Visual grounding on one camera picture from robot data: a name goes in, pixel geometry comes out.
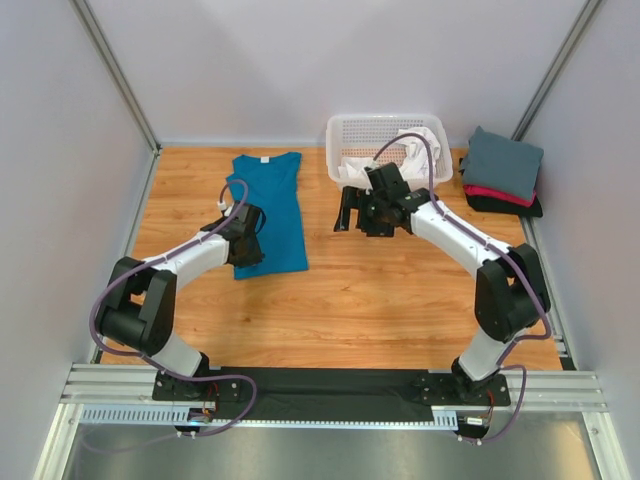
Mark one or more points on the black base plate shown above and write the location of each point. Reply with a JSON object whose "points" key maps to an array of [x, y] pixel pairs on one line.
{"points": [[360, 395]]}

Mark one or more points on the white plastic basket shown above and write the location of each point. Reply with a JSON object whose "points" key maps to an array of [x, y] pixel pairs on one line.
{"points": [[360, 135]]}

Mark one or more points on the right aluminium frame post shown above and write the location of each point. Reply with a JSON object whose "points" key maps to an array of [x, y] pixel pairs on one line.
{"points": [[586, 15]]}

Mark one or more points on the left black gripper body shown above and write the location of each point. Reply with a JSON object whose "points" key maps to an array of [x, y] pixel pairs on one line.
{"points": [[253, 253]]}

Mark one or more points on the aluminium frame post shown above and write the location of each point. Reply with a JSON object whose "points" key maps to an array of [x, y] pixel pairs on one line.
{"points": [[98, 38], [586, 15]]}

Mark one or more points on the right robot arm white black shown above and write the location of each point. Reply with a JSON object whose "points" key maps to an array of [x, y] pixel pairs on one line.
{"points": [[511, 295]]}

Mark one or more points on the left aluminium frame post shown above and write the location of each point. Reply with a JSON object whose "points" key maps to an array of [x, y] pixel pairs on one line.
{"points": [[98, 38]]}

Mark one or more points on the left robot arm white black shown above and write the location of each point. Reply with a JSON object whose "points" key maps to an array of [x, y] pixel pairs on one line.
{"points": [[138, 309]]}

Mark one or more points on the black folded t shirt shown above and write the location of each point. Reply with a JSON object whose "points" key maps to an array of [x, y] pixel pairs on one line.
{"points": [[494, 205]]}

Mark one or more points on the white t shirt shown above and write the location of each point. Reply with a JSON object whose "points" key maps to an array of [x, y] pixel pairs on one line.
{"points": [[410, 154]]}

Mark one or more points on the pink folded t shirt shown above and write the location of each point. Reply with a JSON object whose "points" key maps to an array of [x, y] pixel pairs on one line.
{"points": [[474, 190]]}

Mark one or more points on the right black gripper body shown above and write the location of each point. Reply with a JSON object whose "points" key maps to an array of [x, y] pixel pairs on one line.
{"points": [[372, 220]]}

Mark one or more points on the blue t shirt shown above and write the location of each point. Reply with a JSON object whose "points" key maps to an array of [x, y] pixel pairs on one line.
{"points": [[272, 186]]}

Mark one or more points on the grey folded t shirt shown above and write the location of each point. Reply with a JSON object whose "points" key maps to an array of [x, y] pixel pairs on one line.
{"points": [[501, 164]]}

